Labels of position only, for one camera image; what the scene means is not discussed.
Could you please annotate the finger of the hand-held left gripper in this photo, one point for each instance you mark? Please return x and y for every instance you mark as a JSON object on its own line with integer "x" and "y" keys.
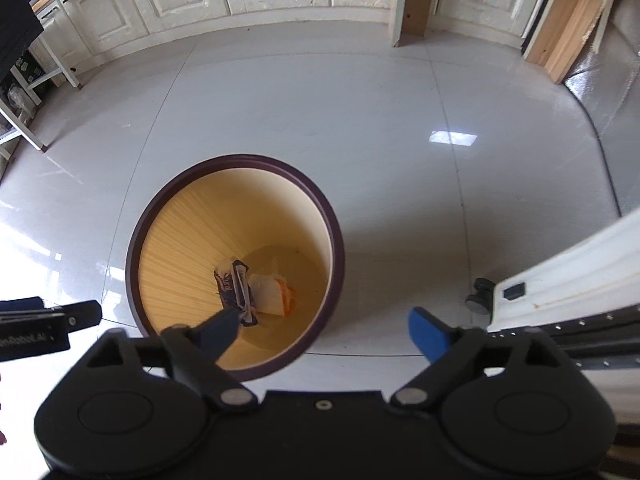
{"x": 82, "y": 316}
{"x": 20, "y": 305}

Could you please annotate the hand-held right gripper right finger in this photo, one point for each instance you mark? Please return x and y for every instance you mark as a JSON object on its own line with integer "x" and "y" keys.
{"x": 425, "y": 330}

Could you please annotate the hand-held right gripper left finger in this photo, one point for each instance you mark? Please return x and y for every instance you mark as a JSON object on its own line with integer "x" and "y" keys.
{"x": 220, "y": 329}

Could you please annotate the dark blue snack wrapper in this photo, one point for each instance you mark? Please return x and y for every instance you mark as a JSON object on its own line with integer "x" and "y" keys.
{"x": 227, "y": 285}

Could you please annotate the white and orange packet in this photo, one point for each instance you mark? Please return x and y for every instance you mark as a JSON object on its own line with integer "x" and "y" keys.
{"x": 267, "y": 295}

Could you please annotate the beige bin with dark rim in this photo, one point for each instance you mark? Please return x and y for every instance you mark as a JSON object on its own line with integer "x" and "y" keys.
{"x": 200, "y": 235}

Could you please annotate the black caster wheel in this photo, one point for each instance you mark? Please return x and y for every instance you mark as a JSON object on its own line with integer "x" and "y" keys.
{"x": 479, "y": 299}

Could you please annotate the black cloth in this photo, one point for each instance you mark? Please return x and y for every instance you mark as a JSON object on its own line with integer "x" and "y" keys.
{"x": 15, "y": 25}

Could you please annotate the silver foil sheet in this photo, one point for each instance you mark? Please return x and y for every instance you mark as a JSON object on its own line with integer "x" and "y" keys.
{"x": 615, "y": 110}

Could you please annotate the wooden table side panel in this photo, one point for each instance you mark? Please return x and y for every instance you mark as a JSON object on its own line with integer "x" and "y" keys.
{"x": 415, "y": 0}

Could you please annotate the leaning pale wooden board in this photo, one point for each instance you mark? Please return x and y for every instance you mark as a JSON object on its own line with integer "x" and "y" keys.
{"x": 575, "y": 35}

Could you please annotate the leaning black edged panel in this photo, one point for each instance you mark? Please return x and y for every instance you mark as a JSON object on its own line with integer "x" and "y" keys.
{"x": 541, "y": 5}

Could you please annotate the black perforated metal rail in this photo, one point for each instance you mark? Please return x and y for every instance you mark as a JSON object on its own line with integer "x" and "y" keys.
{"x": 600, "y": 340}

